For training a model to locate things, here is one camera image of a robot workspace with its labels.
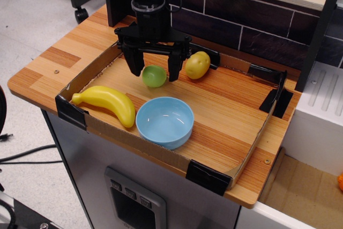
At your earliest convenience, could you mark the cardboard fence with black tape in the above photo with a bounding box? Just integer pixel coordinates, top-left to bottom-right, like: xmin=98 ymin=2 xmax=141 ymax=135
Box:
xmin=56 ymin=45 xmax=292 ymax=197

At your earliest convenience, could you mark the green plastic pear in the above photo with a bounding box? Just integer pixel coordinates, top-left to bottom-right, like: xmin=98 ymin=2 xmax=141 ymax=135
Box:
xmin=142 ymin=65 xmax=167 ymax=88

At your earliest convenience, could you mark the grey control panel with buttons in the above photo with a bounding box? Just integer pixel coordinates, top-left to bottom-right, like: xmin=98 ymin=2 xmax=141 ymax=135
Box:
xmin=105 ymin=167 xmax=167 ymax=228

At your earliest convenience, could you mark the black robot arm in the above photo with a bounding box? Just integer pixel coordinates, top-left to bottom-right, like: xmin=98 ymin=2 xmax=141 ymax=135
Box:
xmin=115 ymin=0 xmax=192 ymax=82

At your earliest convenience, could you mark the black vertical post right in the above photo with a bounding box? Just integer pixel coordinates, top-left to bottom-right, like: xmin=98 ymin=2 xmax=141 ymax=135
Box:
xmin=295 ymin=0 xmax=337 ymax=92

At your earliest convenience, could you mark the yellow plastic banana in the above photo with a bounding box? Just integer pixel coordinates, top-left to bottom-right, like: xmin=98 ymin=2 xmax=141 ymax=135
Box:
xmin=72 ymin=86 xmax=136 ymax=128

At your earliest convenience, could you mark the light blue bowl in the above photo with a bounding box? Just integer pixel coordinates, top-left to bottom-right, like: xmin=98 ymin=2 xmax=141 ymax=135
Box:
xmin=136 ymin=97 xmax=195 ymax=150

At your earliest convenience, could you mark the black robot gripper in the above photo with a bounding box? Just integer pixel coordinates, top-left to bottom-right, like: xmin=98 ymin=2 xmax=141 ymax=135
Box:
xmin=115 ymin=0 xmax=192 ymax=82

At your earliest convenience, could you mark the orange toy object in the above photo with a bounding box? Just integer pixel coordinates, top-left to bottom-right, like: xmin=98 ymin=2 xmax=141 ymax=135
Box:
xmin=337 ymin=174 xmax=343 ymax=191

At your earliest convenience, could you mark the black power plug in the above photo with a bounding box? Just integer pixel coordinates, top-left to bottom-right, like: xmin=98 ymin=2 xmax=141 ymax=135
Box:
xmin=0 ymin=134 xmax=13 ymax=142

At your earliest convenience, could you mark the white toy sink unit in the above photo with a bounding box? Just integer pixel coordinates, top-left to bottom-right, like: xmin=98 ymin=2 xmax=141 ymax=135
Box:
xmin=282 ymin=62 xmax=342 ymax=175

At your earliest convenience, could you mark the yellow plastic potato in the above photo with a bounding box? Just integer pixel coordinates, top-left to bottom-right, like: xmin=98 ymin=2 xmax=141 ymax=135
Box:
xmin=185 ymin=51 xmax=211 ymax=79

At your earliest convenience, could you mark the black floor cable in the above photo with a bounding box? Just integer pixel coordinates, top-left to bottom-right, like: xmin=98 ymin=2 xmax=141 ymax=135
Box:
xmin=0 ymin=144 xmax=64 ymax=165

